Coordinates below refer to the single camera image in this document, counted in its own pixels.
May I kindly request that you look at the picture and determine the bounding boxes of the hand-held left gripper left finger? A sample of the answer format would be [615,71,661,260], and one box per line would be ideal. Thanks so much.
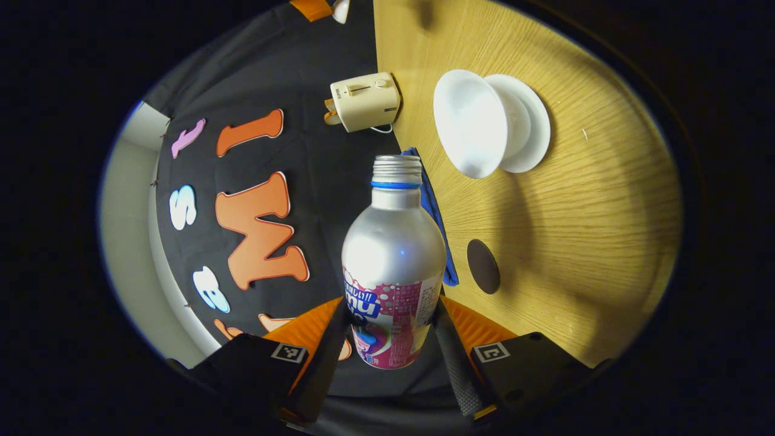
[167,296,352,428]

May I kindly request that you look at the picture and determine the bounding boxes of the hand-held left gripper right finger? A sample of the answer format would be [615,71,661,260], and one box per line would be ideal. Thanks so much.
[431,296,615,424]

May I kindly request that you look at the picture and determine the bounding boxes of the dark round coaster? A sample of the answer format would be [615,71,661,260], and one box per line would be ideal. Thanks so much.
[466,239,501,296]

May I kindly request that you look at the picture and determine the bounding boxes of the silver water bottle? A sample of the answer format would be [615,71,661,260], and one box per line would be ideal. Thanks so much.
[341,154,447,370]

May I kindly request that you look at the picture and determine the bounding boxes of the white teacup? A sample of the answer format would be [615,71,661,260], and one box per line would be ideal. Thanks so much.
[433,68,510,179]

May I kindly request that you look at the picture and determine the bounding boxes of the cream toaster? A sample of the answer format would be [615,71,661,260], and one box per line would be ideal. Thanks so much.
[330,71,401,133]

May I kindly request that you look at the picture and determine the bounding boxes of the blue towel cloth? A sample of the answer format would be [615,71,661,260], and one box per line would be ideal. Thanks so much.
[401,147,460,287]

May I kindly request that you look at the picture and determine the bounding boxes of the black backdrop cloth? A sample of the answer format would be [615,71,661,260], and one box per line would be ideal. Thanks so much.
[148,61,461,418]

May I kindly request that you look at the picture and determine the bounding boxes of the white saucer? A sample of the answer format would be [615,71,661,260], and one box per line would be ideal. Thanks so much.
[484,74,552,174]

